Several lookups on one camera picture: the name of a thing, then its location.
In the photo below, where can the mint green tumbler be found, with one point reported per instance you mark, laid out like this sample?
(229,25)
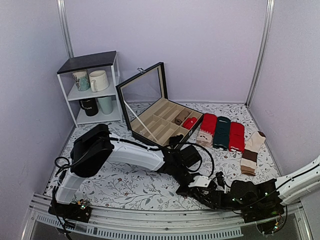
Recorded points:
(105,104)

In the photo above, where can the rolled tan sock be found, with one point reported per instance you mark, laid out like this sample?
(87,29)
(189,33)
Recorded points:
(179,119)

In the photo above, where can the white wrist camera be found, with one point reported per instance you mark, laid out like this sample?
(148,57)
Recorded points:
(200,181)
(226,187)

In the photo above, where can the white shelf black top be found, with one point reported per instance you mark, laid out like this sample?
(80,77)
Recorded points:
(107,61)

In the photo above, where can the black white striped sock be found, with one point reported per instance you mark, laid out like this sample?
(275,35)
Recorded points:
(208,194)

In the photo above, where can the patterned teal white mug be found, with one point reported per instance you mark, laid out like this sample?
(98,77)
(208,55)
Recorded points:
(81,79)

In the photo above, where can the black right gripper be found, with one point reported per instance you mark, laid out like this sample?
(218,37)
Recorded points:
(209,205)

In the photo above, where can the red white sock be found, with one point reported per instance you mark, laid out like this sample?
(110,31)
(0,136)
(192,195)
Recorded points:
(236,137)

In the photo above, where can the right aluminium corner post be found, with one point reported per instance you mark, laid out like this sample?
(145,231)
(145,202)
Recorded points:
(262,50)

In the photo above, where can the dark green sock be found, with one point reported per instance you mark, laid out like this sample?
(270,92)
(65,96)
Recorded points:
(222,133)

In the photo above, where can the aluminium corner post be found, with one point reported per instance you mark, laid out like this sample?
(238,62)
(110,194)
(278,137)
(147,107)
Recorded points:
(262,50)
(62,13)

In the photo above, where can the left aluminium corner post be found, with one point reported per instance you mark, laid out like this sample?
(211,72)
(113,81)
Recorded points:
(62,13)

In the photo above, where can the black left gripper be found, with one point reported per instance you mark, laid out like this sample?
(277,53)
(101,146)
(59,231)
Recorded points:
(181,191)

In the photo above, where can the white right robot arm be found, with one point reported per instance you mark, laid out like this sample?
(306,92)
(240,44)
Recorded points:
(292,186)

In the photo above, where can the floral white table mat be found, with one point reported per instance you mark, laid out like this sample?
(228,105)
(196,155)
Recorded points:
(124,186)

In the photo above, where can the black mug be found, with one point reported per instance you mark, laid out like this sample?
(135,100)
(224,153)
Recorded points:
(89,105)

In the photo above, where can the rolled red sock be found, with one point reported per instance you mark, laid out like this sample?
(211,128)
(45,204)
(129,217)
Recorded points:
(189,122)

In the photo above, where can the cream brown striped sock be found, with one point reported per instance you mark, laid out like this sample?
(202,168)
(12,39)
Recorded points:
(248,163)

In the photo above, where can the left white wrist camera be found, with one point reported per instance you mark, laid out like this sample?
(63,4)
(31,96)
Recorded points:
(200,181)

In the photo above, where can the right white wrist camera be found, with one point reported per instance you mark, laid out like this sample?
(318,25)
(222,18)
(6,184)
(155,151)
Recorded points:
(226,187)

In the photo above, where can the black compartment storage box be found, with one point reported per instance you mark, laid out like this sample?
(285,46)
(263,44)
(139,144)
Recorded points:
(148,112)

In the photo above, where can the red beige patterned sock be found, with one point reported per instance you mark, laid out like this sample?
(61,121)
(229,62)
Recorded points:
(207,130)

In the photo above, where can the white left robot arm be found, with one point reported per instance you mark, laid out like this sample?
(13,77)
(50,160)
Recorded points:
(99,145)

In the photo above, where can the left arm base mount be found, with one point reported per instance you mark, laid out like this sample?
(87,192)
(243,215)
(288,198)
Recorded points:
(78,211)

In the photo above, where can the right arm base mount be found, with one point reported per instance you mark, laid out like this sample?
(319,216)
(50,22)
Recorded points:
(265,217)

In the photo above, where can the white ceramic mug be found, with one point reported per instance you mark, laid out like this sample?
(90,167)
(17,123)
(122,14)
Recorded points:
(98,80)

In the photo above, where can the rolled black sock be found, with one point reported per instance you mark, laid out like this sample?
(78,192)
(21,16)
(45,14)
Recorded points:
(174,140)

